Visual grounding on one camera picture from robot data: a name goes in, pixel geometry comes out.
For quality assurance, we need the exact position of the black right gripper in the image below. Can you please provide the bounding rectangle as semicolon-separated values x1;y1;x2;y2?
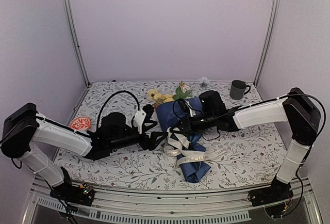
170;112;217;136

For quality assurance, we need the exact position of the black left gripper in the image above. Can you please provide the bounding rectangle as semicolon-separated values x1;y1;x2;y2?
109;121;168;151

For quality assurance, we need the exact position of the blue wrapping paper sheet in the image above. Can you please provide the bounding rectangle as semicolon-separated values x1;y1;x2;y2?
156;98;210;183

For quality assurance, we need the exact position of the clear plastic wrap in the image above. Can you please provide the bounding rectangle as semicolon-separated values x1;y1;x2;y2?
163;128;227;167

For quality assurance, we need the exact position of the white fake flower stem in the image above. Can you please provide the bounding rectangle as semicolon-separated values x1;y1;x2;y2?
173;81;192;100

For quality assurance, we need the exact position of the pale blue fake flower stem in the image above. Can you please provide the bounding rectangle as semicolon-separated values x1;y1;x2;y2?
198;76;210;92

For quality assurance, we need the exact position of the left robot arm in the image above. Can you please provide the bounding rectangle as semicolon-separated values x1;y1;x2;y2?
1;103;168;200

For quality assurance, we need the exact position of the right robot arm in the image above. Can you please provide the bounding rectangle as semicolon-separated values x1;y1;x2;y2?
166;88;326;201

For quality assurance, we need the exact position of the dark grey metal mug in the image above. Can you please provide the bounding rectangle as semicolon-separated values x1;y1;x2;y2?
229;79;251;100

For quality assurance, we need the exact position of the red patterned small dish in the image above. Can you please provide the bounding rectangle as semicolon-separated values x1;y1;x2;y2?
70;116;91;131

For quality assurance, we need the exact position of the floral patterned tablecloth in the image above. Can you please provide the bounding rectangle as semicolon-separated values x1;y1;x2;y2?
53;80;294;191

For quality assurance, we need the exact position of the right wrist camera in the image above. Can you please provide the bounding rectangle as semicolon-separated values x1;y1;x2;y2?
177;99;192;117

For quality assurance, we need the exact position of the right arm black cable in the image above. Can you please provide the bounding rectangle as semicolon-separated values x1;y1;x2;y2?
172;99;222;141

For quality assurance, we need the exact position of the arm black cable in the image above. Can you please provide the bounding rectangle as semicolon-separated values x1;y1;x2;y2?
172;99;222;141
96;90;140;132

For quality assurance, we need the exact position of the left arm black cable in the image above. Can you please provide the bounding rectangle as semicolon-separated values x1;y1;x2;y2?
96;90;140;132

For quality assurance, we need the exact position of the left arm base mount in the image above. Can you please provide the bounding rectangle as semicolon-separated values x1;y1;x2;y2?
50;183;95;206

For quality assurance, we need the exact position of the front aluminium rail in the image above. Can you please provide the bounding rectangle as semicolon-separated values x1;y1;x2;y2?
22;177;329;223

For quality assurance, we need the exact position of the left aluminium frame post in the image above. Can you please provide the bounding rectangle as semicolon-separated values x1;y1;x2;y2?
62;0;90;87

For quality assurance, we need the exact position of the aluminium frame post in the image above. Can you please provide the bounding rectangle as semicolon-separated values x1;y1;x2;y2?
253;0;281;88
62;0;90;87

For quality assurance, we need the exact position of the right aluminium frame post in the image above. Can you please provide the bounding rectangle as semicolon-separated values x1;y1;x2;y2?
253;0;281;88

